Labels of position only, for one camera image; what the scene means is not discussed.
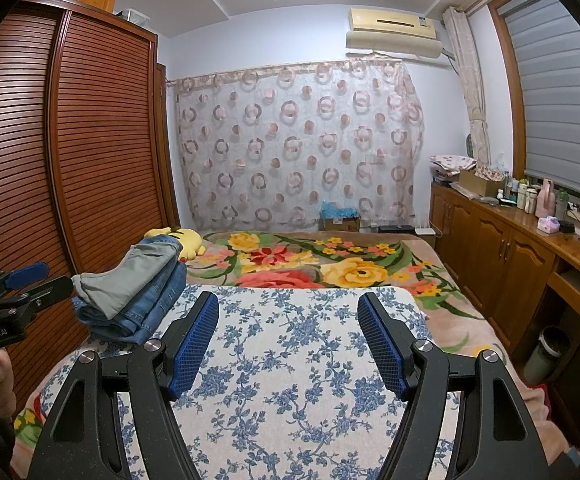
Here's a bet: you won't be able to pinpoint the yellow plush toy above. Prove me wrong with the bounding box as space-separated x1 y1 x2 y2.
142 226 207 261

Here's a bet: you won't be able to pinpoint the white air deflector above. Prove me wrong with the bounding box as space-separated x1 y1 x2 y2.
345 30 443 59

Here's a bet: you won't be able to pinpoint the pink bottle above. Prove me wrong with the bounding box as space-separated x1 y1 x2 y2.
536 178 556 218

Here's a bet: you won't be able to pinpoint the colourful flower blanket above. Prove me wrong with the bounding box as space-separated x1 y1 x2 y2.
10 230 571 480

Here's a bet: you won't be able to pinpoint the row of bottles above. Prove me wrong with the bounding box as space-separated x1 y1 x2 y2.
500 177 541 211

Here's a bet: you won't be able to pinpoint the grey window blind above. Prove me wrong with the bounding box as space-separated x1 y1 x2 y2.
500 0 580 198

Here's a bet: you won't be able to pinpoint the clear plastic box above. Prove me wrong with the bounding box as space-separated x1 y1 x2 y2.
115 7 151 26

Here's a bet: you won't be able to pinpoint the circle print sheer curtain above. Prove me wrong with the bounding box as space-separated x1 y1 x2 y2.
167 57 426 233

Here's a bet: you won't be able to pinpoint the grey pants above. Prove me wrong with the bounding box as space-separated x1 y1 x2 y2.
72 245 180 320

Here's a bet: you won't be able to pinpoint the louvered wooden wardrobe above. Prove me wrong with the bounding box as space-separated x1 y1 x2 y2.
0 0 181 411

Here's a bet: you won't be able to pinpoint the beige window curtain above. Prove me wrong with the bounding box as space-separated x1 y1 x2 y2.
442 6 492 166

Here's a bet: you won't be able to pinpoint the open cardboard box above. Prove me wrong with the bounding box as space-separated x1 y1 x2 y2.
457 167 506 196

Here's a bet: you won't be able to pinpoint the long wooden cabinet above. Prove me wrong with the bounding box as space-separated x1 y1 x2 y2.
430 182 580 356

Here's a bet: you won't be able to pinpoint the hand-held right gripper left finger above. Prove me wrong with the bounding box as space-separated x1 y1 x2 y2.
32 291 220 480

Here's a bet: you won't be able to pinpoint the person's left hand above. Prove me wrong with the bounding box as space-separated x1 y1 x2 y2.
0 347 19 418

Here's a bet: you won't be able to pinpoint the beige air conditioner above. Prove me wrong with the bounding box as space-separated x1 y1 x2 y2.
348 7 437 41

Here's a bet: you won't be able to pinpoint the wooden window frame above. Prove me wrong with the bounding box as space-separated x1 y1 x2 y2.
487 0 548 177

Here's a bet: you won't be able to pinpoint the folded floral cloth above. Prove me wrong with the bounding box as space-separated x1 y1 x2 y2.
430 154 477 175

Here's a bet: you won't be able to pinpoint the blue floral bed sheet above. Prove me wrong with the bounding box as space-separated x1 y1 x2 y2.
115 284 469 480

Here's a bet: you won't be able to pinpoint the grey trash bin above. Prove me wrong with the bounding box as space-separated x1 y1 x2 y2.
522 326 571 386

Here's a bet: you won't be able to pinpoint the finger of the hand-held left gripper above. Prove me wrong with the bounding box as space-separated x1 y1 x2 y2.
0 275 76 313
0 261 50 307

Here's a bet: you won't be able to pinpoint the open wooden drawer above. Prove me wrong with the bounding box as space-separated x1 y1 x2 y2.
549 270 580 319

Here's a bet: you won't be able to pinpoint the folded blue jeans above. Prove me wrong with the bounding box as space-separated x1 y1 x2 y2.
72 235 187 333
87 280 189 345

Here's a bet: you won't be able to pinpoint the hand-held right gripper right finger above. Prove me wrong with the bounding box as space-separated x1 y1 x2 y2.
357 292 551 480

